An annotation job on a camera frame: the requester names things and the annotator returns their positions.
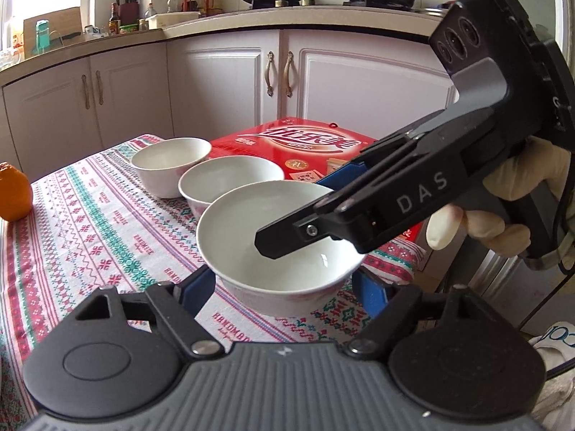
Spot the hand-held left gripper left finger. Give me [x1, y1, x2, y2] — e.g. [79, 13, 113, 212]
[74, 266, 225, 362]

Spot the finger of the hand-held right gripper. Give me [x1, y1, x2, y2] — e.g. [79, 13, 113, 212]
[314, 112, 460, 192]
[254, 191, 378, 260]

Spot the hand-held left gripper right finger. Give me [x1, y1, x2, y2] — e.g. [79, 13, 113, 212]
[346, 269, 483, 360]

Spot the person's right hand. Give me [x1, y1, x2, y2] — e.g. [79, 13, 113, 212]
[427, 137, 572, 261]

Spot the red gift box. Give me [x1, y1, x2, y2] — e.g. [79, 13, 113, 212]
[209, 117, 426, 253]

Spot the white bowl with pink print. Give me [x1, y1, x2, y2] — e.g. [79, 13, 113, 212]
[178, 156, 285, 223]

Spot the white cabinet door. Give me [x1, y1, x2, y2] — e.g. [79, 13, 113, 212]
[166, 31, 282, 145]
[0, 69, 89, 199]
[89, 42, 176, 150]
[280, 28, 460, 127]

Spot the patterned tablecloth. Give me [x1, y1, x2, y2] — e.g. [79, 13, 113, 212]
[0, 134, 424, 416]

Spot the plain white bowl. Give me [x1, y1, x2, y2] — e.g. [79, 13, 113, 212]
[132, 138, 212, 199]

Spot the gas stove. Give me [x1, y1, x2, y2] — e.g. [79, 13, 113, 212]
[250, 0, 450, 13]

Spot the white kitchen countertop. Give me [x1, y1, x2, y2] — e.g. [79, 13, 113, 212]
[0, 5, 450, 89]

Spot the white printed cloth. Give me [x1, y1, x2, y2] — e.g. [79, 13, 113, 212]
[529, 321, 575, 419]

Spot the orange with bumpy top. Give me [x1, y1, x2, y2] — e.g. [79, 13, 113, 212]
[0, 162, 35, 222]

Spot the white plastic tray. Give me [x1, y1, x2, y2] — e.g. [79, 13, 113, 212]
[146, 11, 201, 30]

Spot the knife block with knives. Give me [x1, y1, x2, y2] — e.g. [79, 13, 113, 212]
[114, 0, 141, 33]

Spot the wooden cutting board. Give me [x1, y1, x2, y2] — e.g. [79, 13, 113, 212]
[22, 6, 82, 57]

